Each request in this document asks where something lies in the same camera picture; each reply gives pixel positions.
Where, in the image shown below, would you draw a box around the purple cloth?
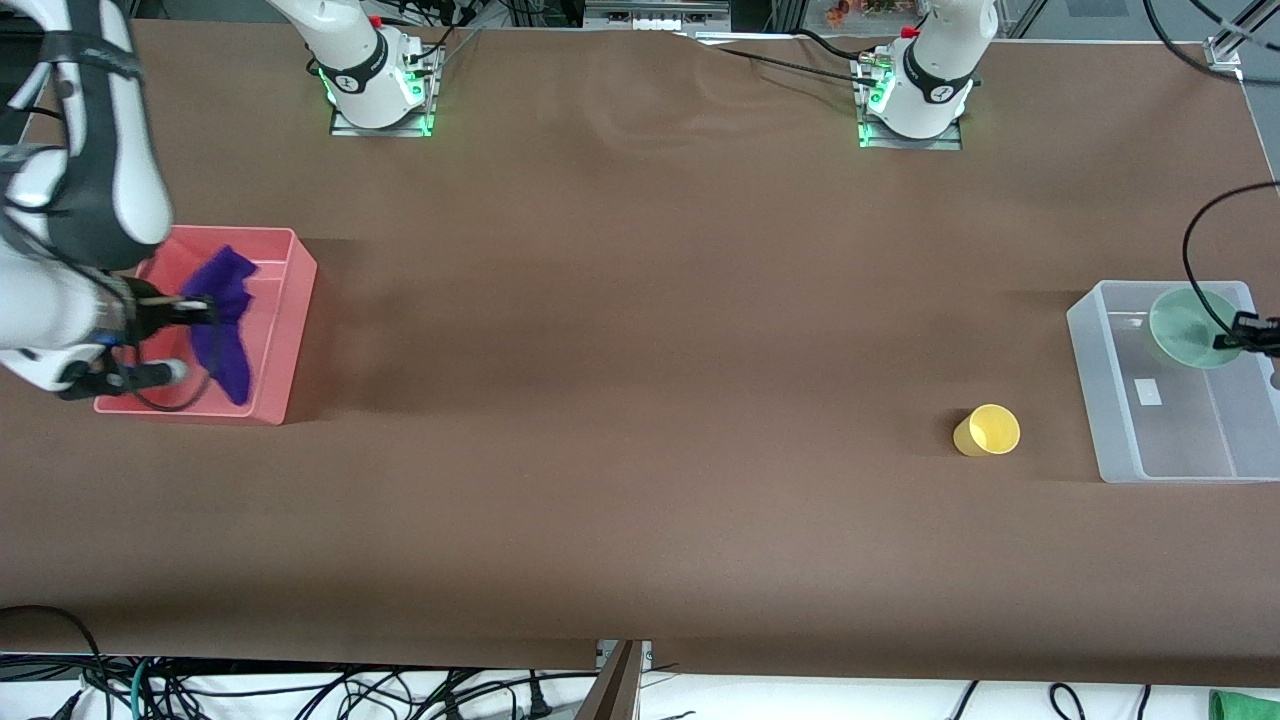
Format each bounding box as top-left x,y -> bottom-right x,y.
183,246 -> 260,407

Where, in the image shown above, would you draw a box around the pale green bowl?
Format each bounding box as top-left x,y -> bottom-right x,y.
1148,287 -> 1243,370

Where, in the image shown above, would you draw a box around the yellow cup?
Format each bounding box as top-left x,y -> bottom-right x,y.
952,404 -> 1022,458

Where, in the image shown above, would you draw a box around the pink plastic bin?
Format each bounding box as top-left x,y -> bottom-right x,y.
94,227 -> 319,427

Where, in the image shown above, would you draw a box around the clear plastic bin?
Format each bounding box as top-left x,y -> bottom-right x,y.
1066,280 -> 1280,485

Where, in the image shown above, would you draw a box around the green object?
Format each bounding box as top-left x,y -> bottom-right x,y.
1208,688 -> 1280,720

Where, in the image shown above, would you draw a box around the orange objects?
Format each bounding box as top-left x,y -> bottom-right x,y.
825,0 -> 926,26

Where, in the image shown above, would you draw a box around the grey power strip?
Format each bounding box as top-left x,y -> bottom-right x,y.
583,0 -> 731,31

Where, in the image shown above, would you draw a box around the grey table support beam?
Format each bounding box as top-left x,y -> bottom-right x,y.
575,640 -> 653,720

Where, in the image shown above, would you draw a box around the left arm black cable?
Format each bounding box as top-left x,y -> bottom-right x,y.
1145,0 -> 1280,339

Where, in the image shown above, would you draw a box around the aluminium frame profile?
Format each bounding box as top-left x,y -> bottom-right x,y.
1205,0 -> 1280,71

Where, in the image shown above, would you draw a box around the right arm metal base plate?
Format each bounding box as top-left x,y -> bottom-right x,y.
330,45 -> 442,138

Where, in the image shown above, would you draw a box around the black looped floor cable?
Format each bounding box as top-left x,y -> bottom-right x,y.
0,604 -> 106,720

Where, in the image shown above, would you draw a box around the short black table cable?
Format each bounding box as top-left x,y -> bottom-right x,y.
795,28 -> 886,63

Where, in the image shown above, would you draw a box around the long black table cable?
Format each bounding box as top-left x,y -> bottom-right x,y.
672,33 -> 869,81

